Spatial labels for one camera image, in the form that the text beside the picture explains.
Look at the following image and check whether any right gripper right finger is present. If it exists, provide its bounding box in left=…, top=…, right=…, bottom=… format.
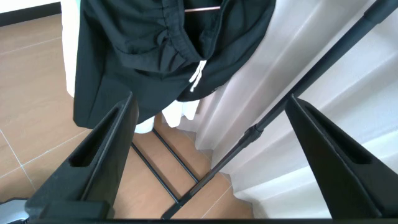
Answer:
left=284, top=95, right=398, bottom=220

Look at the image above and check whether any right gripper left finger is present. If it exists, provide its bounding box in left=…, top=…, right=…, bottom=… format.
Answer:
left=24, top=92, right=140, bottom=220

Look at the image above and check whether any black garment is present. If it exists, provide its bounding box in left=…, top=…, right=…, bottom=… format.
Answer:
left=73, top=0, right=277, bottom=129

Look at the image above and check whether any white printed shirt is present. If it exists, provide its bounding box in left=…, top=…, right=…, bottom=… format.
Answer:
left=60, top=0, right=201, bottom=134

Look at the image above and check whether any pink clothes hanger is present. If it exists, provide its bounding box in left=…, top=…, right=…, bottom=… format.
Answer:
left=184, top=6, right=221, bottom=13

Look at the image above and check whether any black clothes rack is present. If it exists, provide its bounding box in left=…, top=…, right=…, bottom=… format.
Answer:
left=131, top=0, right=398, bottom=220

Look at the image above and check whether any beige curtain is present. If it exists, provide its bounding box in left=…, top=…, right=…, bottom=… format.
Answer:
left=177, top=0, right=398, bottom=219

